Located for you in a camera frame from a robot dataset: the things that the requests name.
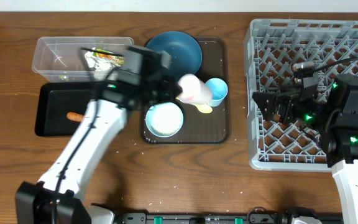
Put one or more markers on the dark blue plate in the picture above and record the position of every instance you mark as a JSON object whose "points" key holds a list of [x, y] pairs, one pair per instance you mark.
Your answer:
{"points": [[184, 50]]}

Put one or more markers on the orange carrot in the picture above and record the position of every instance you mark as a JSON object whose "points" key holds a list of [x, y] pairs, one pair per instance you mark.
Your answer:
{"points": [[72, 116]]}

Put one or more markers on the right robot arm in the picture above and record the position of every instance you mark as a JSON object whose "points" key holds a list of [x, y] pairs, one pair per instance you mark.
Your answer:
{"points": [[336, 120]]}

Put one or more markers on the brown serving tray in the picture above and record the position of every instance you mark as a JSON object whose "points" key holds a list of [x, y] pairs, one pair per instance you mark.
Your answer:
{"points": [[200, 128]]}

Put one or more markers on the white tissue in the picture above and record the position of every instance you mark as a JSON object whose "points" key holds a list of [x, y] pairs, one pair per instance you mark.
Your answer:
{"points": [[99, 71]]}

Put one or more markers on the yellow green snack wrapper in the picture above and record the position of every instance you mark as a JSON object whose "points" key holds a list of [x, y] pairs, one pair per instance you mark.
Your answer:
{"points": [[105, 57]]}

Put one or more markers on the light blue rice bowl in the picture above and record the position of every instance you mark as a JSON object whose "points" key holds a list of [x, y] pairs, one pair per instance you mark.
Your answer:
{"points": [[164, 120]]}

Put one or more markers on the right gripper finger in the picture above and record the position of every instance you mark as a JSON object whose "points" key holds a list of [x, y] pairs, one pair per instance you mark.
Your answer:
{"points": [[288, 90], [267, 103]]}

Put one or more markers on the black rectangular tray bin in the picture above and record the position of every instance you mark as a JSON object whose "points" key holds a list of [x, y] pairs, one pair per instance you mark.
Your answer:
{"points": [[55, 101]]}

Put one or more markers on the light blue cup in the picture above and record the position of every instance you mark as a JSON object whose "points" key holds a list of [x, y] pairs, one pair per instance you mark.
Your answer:
{"points": [[219, 91]]}

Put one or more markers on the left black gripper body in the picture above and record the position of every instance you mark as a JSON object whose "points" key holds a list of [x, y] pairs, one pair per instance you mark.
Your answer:
{"points": [[155, 89]]}

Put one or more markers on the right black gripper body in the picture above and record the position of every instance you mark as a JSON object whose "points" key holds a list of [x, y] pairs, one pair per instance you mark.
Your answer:
{"points": [[306, 112]]}

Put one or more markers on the clear plastic waste bin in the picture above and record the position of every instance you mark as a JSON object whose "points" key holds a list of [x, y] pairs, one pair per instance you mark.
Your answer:
{"points": [[62, 59]]}

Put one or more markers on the yellow plastic spoon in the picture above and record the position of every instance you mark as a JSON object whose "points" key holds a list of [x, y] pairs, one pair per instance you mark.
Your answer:
{"points": [[204, 108]]}

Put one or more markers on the grey dishwasher rack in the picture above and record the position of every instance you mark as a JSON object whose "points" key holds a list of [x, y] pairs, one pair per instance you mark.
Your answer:
{"points": [[271, 47]]}

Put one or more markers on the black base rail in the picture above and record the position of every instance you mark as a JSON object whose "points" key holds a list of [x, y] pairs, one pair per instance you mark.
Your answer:
{"points": [[253, 216]]}

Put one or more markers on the pink cup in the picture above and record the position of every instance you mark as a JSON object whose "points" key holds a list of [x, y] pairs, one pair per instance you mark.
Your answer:
{"points": [[194, 90]]}

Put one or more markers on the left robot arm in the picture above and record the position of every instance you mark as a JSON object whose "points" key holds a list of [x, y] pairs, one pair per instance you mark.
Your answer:
{"points": [[59, 194]]}

